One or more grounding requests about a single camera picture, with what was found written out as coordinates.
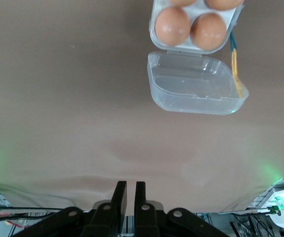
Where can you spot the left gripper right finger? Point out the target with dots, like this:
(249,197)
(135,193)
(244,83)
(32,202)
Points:
(140,197)

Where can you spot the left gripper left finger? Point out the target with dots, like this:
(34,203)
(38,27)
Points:
(119,197)

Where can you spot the clear plastic egg box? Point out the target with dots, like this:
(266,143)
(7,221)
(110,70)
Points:
(193,81)

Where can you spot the brown egg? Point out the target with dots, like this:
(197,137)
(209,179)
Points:
(181,2)
(172,26)
(223,3)
(208,29)

